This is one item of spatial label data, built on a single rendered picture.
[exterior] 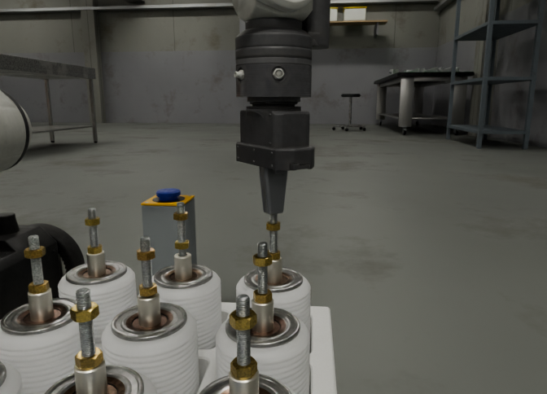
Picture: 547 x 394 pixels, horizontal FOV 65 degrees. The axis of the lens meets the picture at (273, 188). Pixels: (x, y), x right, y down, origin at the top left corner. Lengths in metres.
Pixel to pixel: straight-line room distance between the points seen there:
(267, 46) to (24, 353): 0.39
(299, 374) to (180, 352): 0.12
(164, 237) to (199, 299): 0.20
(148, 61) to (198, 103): 1.47
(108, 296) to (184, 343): 0.17
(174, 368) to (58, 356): 0.12
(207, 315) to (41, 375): 0.19
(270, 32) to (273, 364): 0.33
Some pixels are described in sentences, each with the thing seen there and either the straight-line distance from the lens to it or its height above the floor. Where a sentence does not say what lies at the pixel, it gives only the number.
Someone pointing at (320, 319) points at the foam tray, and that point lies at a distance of 0.62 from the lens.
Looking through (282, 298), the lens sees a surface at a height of 0.25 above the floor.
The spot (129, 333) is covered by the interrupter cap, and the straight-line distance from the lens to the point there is 0.46.
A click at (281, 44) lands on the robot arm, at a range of 0.48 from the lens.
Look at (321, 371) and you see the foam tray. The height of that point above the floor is 0.18.
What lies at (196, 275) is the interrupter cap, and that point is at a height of 0.25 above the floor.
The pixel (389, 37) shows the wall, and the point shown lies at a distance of 9.91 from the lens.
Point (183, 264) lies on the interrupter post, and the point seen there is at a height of 0.27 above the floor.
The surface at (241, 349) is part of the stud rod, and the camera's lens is 0.33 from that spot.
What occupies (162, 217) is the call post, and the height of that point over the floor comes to 0.29.
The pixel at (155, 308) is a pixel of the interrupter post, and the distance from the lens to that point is 0.47.
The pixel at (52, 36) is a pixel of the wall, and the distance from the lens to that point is 11.67.
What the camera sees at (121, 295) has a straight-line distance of 0.60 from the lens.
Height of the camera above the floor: 0.47
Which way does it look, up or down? 11 degrees down
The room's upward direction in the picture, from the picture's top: straight up
